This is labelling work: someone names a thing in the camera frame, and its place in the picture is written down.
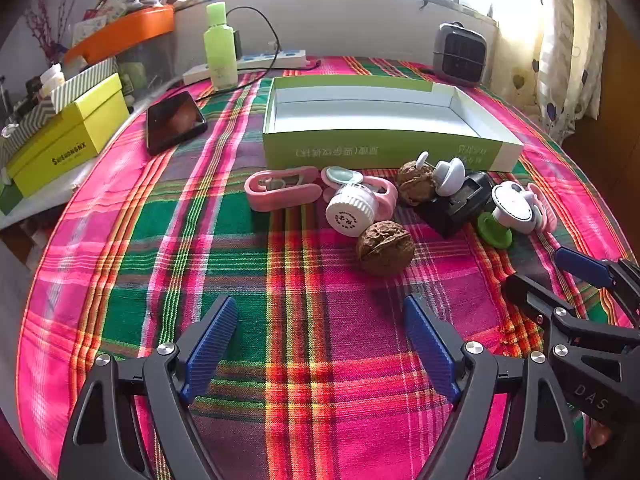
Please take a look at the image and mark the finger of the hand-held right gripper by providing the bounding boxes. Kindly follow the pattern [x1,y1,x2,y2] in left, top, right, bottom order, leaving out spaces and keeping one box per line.
[504,274,640,357]
[554,246,640,329]

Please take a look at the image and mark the glass tank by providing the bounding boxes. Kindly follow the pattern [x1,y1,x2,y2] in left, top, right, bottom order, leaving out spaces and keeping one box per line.
[65,35,177,97]

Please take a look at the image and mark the plaid tablecloth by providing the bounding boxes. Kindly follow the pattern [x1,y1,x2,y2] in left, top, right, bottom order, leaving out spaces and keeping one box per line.
[17,55,633,480]

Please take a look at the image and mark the white power strip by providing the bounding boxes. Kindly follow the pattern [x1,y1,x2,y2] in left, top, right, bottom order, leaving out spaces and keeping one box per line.
[182,49,308,86]

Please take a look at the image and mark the white ball knob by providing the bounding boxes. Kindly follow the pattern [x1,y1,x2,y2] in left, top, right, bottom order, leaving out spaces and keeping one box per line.
[431,157,467,197]

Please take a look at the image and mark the black battery charger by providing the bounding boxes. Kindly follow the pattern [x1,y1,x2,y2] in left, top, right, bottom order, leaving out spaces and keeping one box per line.
[417,170,496,240]

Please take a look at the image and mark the grey striped box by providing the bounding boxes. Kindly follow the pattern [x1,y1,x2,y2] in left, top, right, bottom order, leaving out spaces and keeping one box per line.
[0,56,118,161]

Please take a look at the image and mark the white and green suction hook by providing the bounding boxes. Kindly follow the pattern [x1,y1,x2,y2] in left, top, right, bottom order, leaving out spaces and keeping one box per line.
[475,182,536,248]

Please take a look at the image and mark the grey space heater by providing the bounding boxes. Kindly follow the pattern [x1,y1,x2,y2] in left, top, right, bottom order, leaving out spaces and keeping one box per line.
[432,21,488,86]

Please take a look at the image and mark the pink clip with green insert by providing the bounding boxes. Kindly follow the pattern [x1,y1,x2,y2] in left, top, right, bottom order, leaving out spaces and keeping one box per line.
[320,166,400,213]

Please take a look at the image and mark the orange tray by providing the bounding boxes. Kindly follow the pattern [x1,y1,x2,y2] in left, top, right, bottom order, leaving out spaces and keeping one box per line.
[64,6,176,65]

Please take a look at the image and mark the pink plastic clip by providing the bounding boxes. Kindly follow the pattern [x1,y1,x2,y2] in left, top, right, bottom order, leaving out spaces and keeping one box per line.
[525,183,558,234]
[244,169,322,212]

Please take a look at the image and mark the white ribbed round cap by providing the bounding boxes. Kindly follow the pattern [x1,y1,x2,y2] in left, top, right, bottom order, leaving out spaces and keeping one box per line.
[325,185,376,238]

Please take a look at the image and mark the green and white cardboard box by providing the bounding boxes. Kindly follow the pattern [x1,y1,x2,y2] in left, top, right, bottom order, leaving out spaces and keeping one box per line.
[262,76,525,171]

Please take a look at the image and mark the branches with pink buds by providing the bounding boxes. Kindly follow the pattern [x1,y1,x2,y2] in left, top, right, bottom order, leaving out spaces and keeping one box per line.
[22,0,76,61]

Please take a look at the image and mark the black smartphone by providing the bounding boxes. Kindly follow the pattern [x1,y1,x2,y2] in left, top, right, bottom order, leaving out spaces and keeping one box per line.
[146,91,208,157]

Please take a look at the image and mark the black charger with cable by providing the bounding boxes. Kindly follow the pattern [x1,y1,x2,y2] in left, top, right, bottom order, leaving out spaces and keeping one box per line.
[200,6,321,106]

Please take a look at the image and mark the patterned curtain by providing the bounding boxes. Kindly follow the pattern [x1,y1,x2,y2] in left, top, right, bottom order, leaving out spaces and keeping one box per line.
[505,0,608,138]

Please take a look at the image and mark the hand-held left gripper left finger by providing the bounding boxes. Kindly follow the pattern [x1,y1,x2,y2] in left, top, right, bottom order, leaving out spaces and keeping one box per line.
[57,295,238,480]

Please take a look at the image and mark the brown walnut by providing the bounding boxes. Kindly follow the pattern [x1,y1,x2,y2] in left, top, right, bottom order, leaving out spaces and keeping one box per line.
[356,221,416,276]
[396,161,436,206]

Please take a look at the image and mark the yellow cardboard box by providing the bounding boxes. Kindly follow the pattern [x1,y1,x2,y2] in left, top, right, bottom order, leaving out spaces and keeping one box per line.
[5,72,132,198]

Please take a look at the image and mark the light green bottle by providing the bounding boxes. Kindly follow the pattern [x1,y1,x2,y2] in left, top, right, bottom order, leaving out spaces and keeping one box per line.
[203,2,239,91]

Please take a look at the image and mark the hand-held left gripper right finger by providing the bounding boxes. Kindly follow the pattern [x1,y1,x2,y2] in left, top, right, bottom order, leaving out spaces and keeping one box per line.
[402,294,586,480]

